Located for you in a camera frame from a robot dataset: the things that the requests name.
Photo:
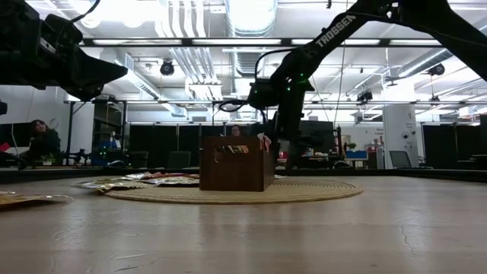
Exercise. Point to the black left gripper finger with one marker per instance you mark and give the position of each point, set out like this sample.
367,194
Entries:
97,74

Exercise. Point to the orange white tea packet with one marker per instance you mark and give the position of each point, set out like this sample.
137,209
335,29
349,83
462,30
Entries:
264,142

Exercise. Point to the brown wooden tea box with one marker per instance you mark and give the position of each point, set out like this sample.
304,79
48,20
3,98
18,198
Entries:
236,173

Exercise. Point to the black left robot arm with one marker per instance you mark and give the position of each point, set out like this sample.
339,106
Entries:
7,38

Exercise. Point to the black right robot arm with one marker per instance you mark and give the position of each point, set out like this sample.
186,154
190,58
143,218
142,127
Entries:
437,23

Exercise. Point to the black monitor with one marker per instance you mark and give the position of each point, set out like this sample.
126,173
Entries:
17,134
319,135

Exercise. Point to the person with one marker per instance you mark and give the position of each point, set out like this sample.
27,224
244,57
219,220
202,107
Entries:
236,130
43,142

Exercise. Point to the round woven placemat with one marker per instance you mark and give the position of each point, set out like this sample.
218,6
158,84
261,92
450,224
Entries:
304,192

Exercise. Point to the blue bin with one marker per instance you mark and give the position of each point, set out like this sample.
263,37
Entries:
356,155

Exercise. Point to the black metal scaffold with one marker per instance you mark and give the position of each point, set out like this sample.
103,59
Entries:
70,133

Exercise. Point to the black overhead crossbeam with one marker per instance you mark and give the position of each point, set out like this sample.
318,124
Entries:
187,42

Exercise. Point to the dark green chair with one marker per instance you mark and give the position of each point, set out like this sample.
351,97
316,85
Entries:
179,160
140,160

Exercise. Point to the small potted plant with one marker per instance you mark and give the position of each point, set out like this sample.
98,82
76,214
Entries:
48,159

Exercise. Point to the grey office chair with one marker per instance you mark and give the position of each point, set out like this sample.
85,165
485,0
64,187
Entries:
399,159

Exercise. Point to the white pillar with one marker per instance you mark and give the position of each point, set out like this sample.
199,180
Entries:
399,141

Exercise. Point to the white rectangular air duct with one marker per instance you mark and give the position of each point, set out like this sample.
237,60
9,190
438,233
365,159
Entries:
144,85

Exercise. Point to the hanging black camera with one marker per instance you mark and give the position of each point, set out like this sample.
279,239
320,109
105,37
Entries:
364,96
167,68
437,69

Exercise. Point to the black partition wall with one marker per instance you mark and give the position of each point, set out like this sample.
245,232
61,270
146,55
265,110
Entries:
163,141
441,144

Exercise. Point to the silver ventilation duct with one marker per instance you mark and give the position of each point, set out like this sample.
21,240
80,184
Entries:
247,19

